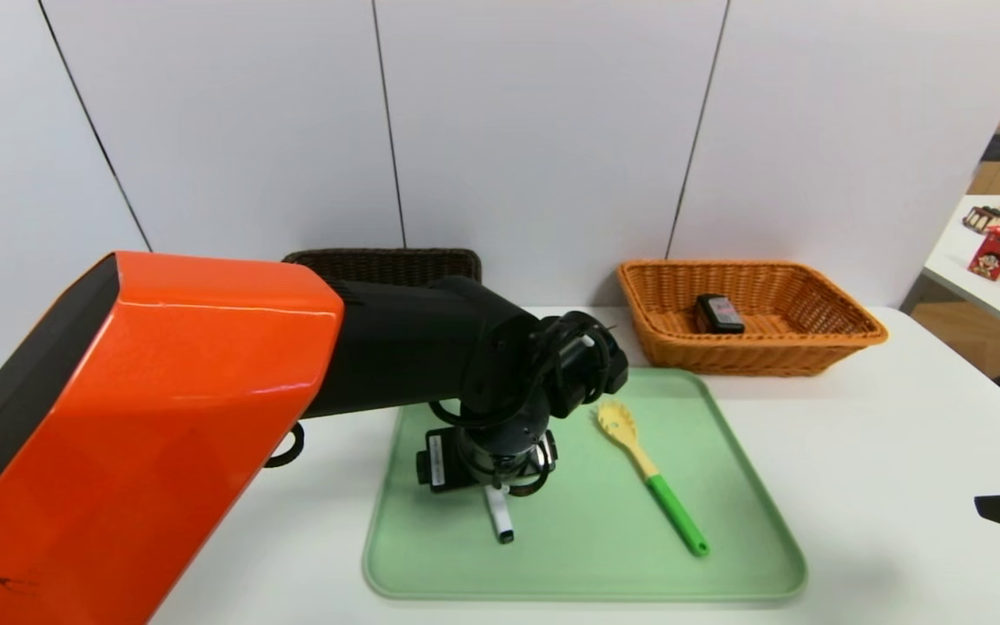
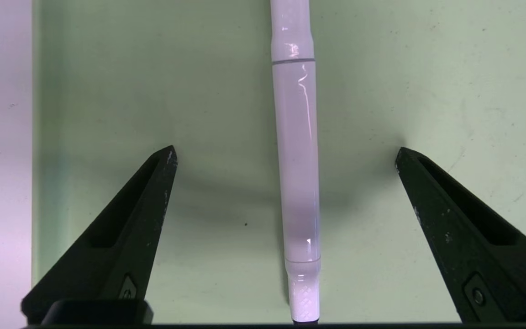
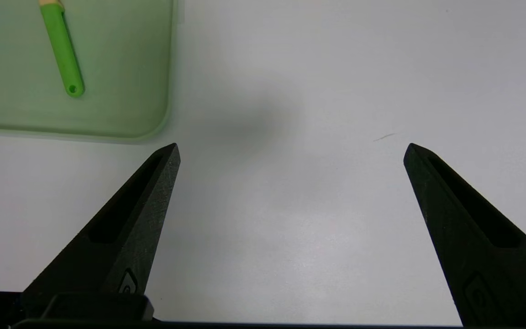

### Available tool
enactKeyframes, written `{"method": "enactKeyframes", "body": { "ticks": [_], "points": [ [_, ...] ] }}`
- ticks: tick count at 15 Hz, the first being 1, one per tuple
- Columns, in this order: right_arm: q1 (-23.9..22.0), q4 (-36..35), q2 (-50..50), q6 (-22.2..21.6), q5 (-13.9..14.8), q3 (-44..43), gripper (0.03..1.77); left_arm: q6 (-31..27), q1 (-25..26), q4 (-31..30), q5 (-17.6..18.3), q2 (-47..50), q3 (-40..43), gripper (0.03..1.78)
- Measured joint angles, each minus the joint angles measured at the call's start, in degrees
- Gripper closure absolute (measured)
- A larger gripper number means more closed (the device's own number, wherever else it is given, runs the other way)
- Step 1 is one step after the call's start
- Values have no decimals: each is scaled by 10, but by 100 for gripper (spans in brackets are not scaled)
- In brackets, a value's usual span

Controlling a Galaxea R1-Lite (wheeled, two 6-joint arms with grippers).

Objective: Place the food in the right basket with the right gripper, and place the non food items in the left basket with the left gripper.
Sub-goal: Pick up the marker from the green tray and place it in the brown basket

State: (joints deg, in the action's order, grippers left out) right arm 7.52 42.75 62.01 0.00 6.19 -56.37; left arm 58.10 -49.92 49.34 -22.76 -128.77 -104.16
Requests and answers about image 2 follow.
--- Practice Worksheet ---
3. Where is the light green plastic tray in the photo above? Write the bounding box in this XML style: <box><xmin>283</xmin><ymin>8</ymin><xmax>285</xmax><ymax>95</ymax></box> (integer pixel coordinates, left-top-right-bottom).
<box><xmin>32</xmin><ymin>0</ymin><xmax>526</xmax><ymax>325</ymax></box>

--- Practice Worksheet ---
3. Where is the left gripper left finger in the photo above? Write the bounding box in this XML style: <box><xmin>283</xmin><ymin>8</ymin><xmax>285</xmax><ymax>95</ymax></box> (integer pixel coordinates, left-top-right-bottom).
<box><xmin>21</xmin><ymin>145</ymin><xmax>178</xmax><ymax>325</ymax></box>

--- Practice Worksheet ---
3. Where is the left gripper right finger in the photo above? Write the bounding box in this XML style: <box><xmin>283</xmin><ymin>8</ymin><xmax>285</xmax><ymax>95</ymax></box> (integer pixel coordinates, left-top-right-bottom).
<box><xmin>394</xmin><ymin>146</ymin><xmax>526</xmax><ymax>323</ymax></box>

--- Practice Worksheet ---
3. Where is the white marker pen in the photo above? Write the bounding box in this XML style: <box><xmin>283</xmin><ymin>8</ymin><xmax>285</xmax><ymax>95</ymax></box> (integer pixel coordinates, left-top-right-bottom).
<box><xmin>270</xmin><ymin>0</ymin><xmax>322</xmax><ymax>324</ymax></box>

